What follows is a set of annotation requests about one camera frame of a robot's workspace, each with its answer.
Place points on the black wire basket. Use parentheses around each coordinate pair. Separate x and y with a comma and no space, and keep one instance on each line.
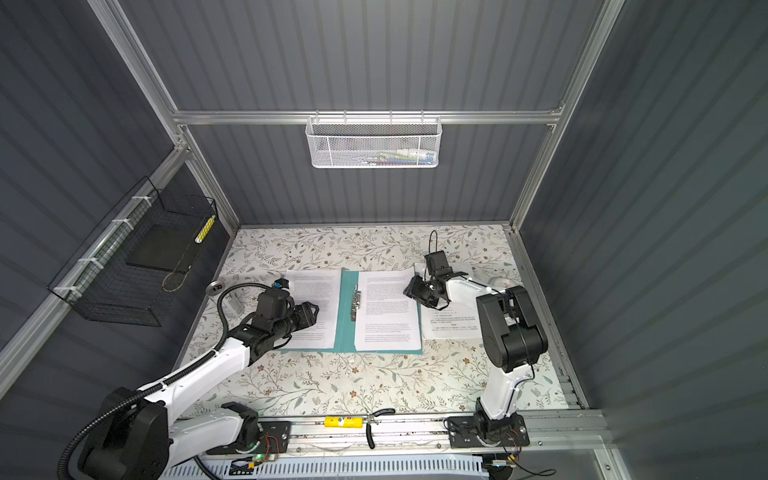
(133,272)

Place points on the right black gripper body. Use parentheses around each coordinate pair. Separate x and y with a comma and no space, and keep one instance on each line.
(433,299)

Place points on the black notebook in basket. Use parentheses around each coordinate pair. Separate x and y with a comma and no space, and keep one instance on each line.
(169,249)

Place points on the yellow label tag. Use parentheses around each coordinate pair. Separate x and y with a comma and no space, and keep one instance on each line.
(354,422)

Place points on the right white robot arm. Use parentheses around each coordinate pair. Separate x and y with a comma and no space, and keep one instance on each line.
(513,340)

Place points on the Chinese title paper sheet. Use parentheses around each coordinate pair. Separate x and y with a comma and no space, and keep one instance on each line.
(458,321)

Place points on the white wire mesh basket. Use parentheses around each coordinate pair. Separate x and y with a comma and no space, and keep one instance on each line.
(377,145)

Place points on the white and teal clock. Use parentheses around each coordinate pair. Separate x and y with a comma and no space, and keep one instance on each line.
(502,283)

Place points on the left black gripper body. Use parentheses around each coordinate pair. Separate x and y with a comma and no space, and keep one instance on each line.
(299,318)

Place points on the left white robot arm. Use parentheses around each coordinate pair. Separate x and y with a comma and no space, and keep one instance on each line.
(140,434)

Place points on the yellow marker pen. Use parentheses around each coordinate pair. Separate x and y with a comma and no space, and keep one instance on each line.
(205,229)

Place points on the teal file folder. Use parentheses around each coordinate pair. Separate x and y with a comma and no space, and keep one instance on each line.
(332,291)

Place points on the silver folder clip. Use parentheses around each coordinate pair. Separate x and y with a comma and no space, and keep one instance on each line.
(355,305)

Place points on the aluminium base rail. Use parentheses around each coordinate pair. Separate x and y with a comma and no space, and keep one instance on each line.
(426,433)

